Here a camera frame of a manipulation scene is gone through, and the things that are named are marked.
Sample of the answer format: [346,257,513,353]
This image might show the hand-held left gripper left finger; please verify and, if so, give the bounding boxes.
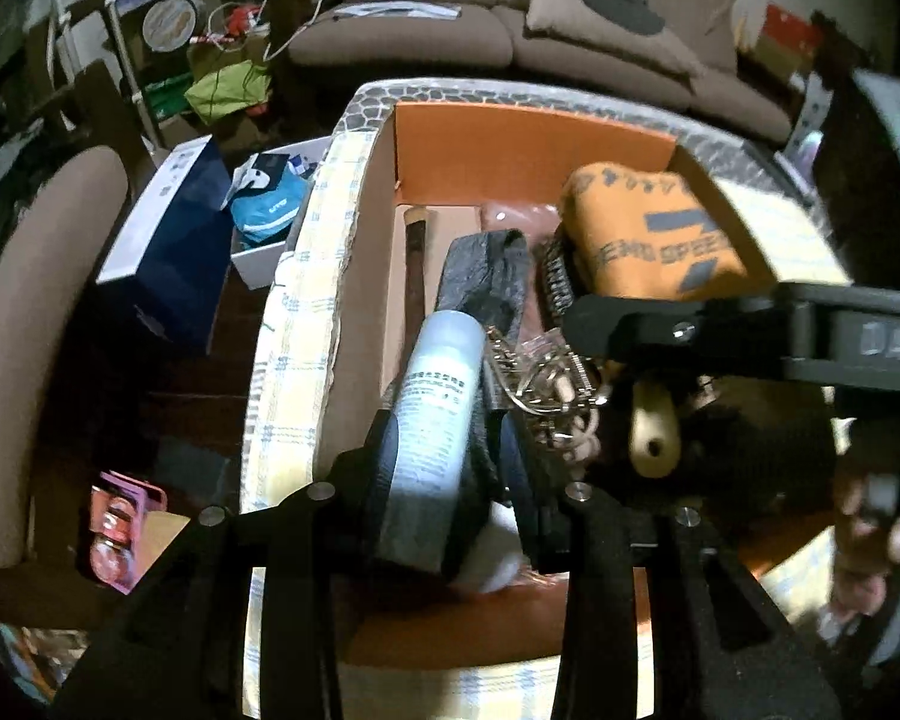
[49,405,406,720]

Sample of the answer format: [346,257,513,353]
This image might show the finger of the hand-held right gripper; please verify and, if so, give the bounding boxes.
[566,286,796,385]

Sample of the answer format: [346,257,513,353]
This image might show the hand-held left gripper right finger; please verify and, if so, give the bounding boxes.
[495,409,845,720]

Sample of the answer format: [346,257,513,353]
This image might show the orange cloth pouch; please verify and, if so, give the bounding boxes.
[559,161,747,301]

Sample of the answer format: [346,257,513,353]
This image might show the key ring with braided cord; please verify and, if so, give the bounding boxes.
[484,322,616,466]

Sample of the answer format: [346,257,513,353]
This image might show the white plastic bottle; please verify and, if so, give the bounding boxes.
[371,311,522,593]

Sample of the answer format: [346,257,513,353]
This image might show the cardboard box orange inside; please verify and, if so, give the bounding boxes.
[322,101,856,668]

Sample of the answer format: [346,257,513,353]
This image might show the black patterned headband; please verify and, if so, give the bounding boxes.
[536,232,593,331]

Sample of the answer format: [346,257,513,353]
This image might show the cream spiral hair brush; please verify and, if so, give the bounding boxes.
[604,360,683,479]

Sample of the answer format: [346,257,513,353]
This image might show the yellow plaid tablecloth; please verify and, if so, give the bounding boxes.
[240,131,856,720]

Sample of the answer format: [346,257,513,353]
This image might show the white open carton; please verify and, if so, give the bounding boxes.
[229,136,335,292]

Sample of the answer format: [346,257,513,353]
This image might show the pink package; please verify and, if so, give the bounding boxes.
[88,471,170,593]

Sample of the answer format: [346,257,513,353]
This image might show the brown cushion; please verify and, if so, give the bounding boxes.
[525,0,710,80]

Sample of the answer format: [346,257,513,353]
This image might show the dark blue carton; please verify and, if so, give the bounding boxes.
[96,135,233,353]

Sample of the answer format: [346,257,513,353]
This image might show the blue packet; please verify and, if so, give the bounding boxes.
[231,154,312,248]

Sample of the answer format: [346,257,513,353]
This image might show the red cardboard box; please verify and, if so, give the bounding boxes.
[754,4,822,80]

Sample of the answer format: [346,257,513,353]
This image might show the black oval pad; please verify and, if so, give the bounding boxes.
[562,0,668,37]

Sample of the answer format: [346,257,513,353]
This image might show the brown padded chair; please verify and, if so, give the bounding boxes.
[0,144,132,571]

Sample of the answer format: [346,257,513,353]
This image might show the white papers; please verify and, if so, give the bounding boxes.
[330,1,462,22]

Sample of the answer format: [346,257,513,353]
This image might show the green bag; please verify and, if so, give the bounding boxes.
[184,60,275,128]

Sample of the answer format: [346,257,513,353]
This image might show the white pipe rack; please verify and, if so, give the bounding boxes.
[45,0,166,151]

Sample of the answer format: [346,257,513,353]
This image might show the grey cloth strap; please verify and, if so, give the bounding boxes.
[379,229,533,575]

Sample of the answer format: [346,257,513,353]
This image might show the white cable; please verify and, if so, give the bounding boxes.
[262,0,346,65]

